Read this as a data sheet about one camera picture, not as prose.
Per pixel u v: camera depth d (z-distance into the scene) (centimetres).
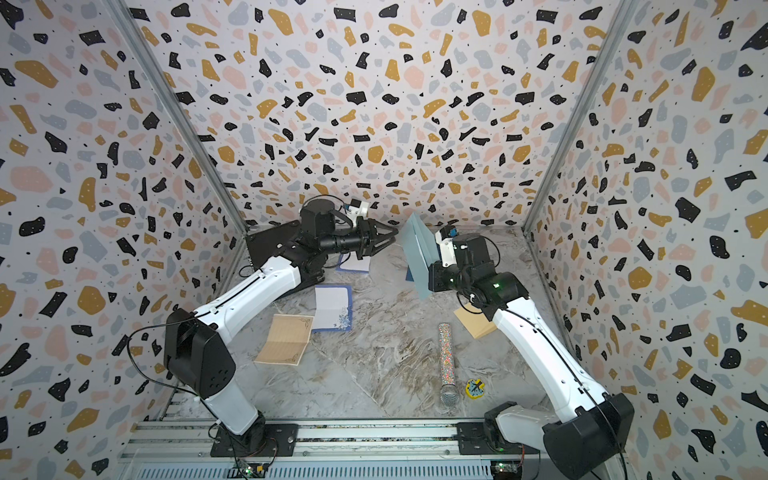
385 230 73
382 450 73
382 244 72
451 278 63
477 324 95
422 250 78
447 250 67
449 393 79
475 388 82
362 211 74
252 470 71
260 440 69
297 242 64
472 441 73
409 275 84
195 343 43
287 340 92
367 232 66
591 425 37
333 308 98
